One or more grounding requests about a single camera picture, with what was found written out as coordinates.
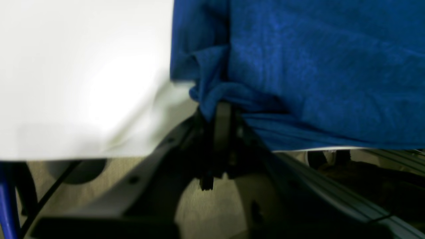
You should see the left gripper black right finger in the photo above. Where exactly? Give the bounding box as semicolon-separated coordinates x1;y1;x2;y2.
214;102;392;239

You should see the blue long-sleeve shirt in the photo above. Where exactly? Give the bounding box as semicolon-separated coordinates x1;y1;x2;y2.
170;0;425;151

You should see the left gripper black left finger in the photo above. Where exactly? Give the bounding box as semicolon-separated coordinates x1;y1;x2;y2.
31;110;213;239

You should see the black aluminium frame bar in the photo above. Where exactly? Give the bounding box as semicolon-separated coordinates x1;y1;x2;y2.
275;151;424;239

